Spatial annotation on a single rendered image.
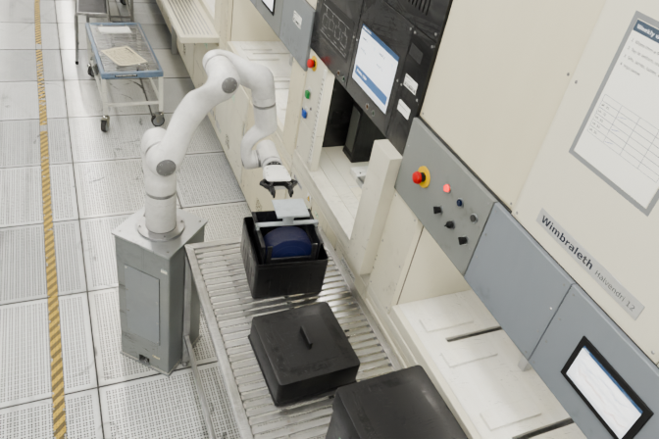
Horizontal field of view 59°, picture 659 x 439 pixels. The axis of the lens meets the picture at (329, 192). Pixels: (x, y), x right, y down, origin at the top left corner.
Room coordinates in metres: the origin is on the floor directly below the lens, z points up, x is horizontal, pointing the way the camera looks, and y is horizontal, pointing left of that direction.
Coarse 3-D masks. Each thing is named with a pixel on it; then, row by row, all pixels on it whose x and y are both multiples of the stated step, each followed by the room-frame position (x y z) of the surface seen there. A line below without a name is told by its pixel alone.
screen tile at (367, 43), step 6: (366, 36) 2.02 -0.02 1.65; (366, 42) 2.01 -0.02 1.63; (372, 42) 1.98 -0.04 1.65; (366, 48) 2.00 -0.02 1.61; (372, 48) 1.97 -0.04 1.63; (360, 54) 2.03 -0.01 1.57; (372, 54) 1.96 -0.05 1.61; (360, 60) 2.03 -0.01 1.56; (366, 60) 1.99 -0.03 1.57; (372, 60) 1.95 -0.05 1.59; (366, 66) 1.98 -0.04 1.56; (372, 66) 1.95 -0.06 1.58
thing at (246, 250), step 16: (320, 256) 1.70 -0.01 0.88; (256, 272) 1.52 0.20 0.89; (272, 272) 1.54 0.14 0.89; (288, 272) 1.56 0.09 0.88; (304, 272) 1.59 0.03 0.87; (320, 272) 1.61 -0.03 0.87; (256, 288) 1.52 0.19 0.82; (272, 288) 1.54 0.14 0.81; (288, 288) 1.57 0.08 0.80; (304, 288) 1.59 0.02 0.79; (320, 288) 1.62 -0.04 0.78
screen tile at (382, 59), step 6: (378, 54) 1.93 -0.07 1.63; (384, 54) 1.89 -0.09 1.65; (378, 60) 1.92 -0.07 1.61; (384, 60) 1.88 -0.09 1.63; (390, 60) 1.85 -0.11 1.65; (384, 66) 1.87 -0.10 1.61; (378, 72) 1.90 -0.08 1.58; (390, 72) 1.84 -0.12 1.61; (378, 78) 1.90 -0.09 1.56; (384, 78) 1.86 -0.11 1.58; (390, 78) 1.83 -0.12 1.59; (384, 84) 1.85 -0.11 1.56
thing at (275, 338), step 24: (288, 312) 1.40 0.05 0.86; (312, 312) 1.42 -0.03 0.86; (264, 336) 1.27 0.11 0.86; (288, 336) 1.29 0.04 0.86; (312, 336) 1.31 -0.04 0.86; (336, 336) 1.33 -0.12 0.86; (264, 360) 1.21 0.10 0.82; (288, 360) 1.20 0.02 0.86; (312, 360) 1.21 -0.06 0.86; (336, 360) 1.24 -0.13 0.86; (288, 384) 1.11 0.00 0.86; (312, 384) 1.15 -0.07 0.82; (336, 384) 1.20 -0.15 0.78
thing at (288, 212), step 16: (288, 208) 1.68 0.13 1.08; (304, 208) 1.70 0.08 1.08; (256, 224) 1.65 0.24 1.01; (272, 224) 1.66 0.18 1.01; (288, 224) 1.68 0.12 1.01; (304, 224) 1.79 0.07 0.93; (256, 240) 1.67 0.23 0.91; (320, 240) 1.66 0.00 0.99; (256, 256) 1.64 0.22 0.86; (304, 256) 1.63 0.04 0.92
